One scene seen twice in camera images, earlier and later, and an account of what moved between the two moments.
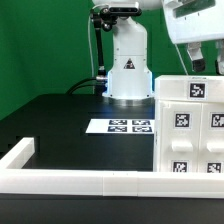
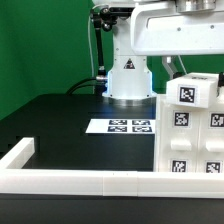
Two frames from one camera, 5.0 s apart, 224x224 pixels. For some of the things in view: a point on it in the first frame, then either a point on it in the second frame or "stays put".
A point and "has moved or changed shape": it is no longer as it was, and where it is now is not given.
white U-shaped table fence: x=15 y=179 stays put
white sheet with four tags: x=121 y=126 stays put
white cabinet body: x=188 y=136 stays put
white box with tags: x=189 y=87 has moved or changed shape
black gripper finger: x=220 y=57 -> x=220 y=82
